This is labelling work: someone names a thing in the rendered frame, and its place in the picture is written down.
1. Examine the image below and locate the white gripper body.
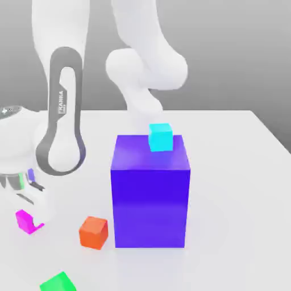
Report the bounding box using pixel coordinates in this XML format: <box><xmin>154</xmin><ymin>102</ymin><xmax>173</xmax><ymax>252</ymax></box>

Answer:
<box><xmin>13</xmin><ymin>184</ymin><xmax>57</xmax><ymax>224</ymax></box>

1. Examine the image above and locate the small magenta cube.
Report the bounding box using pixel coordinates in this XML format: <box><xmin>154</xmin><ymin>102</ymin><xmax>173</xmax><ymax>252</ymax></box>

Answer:
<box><xmin>15</xmin><ymin>209</ymin><xmax>45</xmax><ymax>235</ymax></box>

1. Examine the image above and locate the small orange cube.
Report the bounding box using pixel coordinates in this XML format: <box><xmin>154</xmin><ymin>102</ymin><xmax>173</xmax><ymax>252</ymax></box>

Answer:
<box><xmin>78</xmin><ymin>215</ymin><xmax>109</xmax><ymax>251</ymax></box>

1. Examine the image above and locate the small green cube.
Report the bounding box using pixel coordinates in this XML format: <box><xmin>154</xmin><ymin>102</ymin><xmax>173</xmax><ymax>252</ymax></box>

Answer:
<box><xmin>39</xmin><ymin>271</ymin><xmax>77</xmax><ymax>291</ymax></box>

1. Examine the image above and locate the small cyan cube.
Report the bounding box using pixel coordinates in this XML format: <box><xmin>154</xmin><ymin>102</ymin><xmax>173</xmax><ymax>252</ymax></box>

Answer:
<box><xmin>148</xmin><ymin>123</ymin><xmax>174</xmax><ymax>152</ymax></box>

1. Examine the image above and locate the large purple box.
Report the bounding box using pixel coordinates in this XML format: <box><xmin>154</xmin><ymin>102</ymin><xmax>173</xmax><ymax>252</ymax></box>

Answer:
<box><xmin>110</xmin><ymin>134</ymin><xmax>191</xmax><ymax>249</ymax></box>

